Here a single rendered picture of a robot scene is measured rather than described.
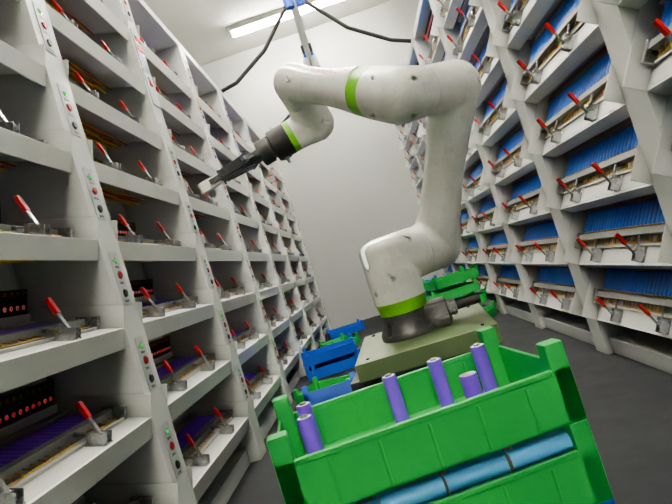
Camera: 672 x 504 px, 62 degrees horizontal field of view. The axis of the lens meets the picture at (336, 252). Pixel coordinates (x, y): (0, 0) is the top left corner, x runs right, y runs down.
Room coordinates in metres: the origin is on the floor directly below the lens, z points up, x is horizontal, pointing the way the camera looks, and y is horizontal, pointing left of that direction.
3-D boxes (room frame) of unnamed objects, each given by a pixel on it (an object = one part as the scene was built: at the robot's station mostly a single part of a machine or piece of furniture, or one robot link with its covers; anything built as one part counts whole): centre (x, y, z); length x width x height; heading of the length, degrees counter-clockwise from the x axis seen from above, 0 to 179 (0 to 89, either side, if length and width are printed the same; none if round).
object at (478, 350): (0.71, -0.13, 0.36); 0.02 x 0.02 x 0.06
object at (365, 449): (0.64, -0.02, 0.36); 0.30 x 0.20 x 0.08; 96
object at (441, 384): (0.71, -0.08, 0.36); 0.02 x 0.02 x 0.06
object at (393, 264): (1.40, -0.13, 0.48); 0.16 x 0.13 x 0.19; 121
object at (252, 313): (2.67, 0.51, 0.91); 0.20 x 0.09 x 1.81; 87
